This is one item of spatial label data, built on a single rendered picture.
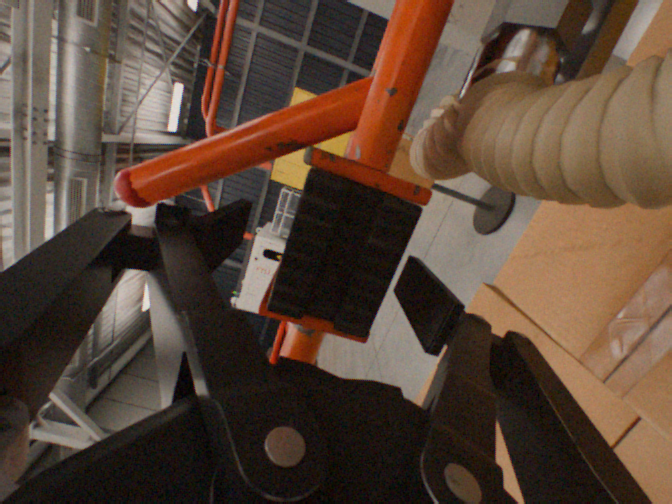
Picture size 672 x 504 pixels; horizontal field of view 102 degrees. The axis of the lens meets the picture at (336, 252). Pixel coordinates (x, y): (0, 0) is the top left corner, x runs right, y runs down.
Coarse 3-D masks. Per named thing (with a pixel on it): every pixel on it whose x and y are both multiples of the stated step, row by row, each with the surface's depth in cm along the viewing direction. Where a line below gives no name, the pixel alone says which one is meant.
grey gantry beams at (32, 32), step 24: (24, 0) 158; (48, 0) 161; (24, 24) 161; (48, 24) 165; (24, 48) 165; (48, 48) 169; (24, 72) 169; (48, 72) 174; (24, 96) 173; (48, 96) 179; (24, 120) 177; (48, 120) 184; (24, 144) 182; (24, 168) 187; (24, 192) 192; (24, 216) 198; (24, 240) 203
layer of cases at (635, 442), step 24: (480, 288) 108; (480, 312) 103; (504, 312) 92; (528, 336) 81; (552, 360) 72; (576, 360) 66; (576, 384) 64; (600, 384) 60; (600, 408) 58; (624, 408) 54; (600, 432) 57; (624, 432) 54; (648, 432) 50; (504, 456) 76; (624, 456) 52; (648, 456) 49; (504, 480) 73; (648, 480) 48
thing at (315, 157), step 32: (320, 160) 12; (320, 192) 11; (352, 192) 12; (384, 192) 12; (416, 192) 12; (320, 224) 12; (352, 224) 13; (384, 224) 12; (416, 224) 12; (288, 256) 12; (320, 256) 12; (352, 256) 13; (384, 256) 12; (288, 288) 13; (320, 288) 13; (352, 288) 13; (384, 288) 13; (288, 320) 14; (320, 320) 14; (352, 320) 13
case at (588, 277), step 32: (544, 224) 38; (576, 224) 33; (608, 224) 29; (640, 224) 27; (512, 256) 42; (544, 256) 36; (576, 256) 32; (608, 256) 29; (640, 256) 26; (512, 288) 40; (544, 288) 35; (576, 288) 31; (608, 288) 28; (640, 288) 25; (544, 320) 33; (576, 320) 30; (608, 320) 27; (640, 320) 24; (576, 352) 29; (608, 352) 26; (640, 352) 24; (608, 384) 25; (640, 384) 23; (640, 416) 22
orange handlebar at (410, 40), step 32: (416, 0) 11; (448, 0) 11; (416, 32) 11; (384, 64) 12; (416, 64) 12; (384, 96) 12; (416, 96) 13; (384, 128) 12; (352, 160) 13; (384, 160) 13; (288, 352) 16
